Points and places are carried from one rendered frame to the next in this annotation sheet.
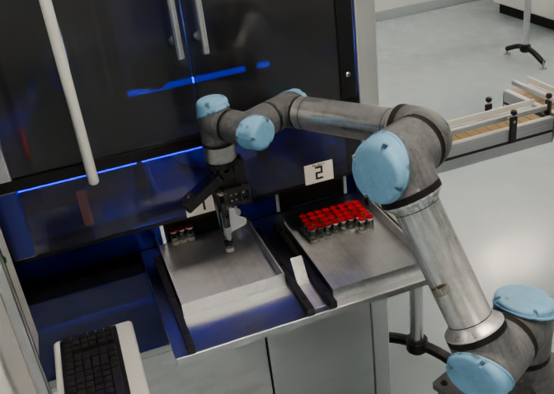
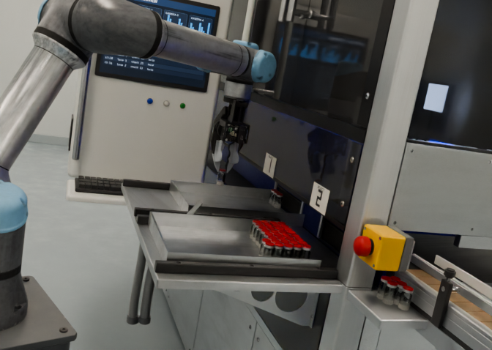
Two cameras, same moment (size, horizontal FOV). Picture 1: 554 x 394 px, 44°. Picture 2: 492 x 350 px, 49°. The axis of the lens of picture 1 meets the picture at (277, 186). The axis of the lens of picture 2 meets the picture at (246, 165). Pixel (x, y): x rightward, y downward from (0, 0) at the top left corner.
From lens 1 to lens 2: 2.05 m
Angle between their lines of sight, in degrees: 82
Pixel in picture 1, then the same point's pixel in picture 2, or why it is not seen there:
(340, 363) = not seen: outside the picture
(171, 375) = (223, 302)
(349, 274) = (185, 237)
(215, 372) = (232, 333)
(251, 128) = not seen: hidden behind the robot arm
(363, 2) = (400, 8)
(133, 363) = not seen: hidden behind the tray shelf
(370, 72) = (381, 103)
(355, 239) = (250, 252)
